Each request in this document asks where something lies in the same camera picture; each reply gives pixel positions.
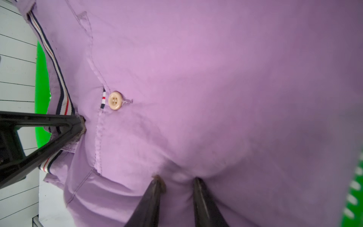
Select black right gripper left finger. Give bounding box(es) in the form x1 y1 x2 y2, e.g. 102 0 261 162
125 175 166 227

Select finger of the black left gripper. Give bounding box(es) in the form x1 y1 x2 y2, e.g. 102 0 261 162
1 111 86 188

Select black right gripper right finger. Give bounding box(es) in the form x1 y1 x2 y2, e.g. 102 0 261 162
193 177 229 227

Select purple pants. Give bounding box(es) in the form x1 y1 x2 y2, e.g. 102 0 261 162
14 1 363 227

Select green plastic basket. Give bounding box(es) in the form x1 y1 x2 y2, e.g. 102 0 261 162
35 42 51 148

